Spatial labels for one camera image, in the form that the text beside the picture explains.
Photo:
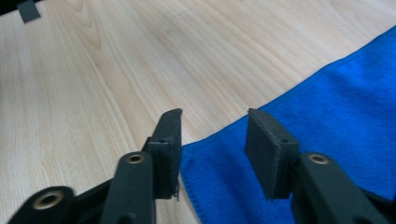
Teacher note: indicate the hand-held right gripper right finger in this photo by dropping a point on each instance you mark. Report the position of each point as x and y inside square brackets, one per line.
[267, 155]

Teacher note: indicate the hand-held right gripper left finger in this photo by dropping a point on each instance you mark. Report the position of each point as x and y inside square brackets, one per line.
[168, 149]

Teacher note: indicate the blue towel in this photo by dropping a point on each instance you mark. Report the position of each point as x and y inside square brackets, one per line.
[311, 130]

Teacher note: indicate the grey tape piece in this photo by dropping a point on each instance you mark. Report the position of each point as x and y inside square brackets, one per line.
[28, 11]

